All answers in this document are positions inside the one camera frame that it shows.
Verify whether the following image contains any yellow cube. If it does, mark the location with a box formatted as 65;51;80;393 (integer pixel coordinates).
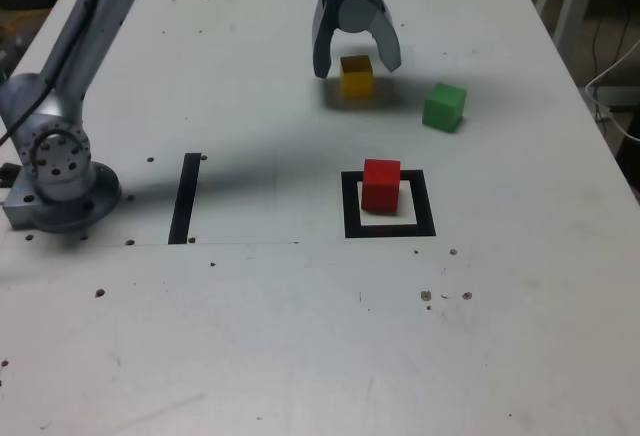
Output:
339;54;375;100

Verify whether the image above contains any green cube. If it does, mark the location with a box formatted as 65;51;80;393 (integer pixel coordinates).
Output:
421;81;468;133

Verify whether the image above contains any red cube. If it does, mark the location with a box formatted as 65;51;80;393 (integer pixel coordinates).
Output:
360;158;402;215

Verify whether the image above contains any square black tape outline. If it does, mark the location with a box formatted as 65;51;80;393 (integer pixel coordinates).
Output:
340;169;437;239

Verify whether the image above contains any thick white furniture leg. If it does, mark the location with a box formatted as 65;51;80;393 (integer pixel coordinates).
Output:
552;0;601;52

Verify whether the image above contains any black tape strip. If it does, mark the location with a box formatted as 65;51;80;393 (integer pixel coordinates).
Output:
167;152;203;246

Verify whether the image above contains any white cable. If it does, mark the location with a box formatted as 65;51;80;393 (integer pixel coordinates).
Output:
583;38;640;145

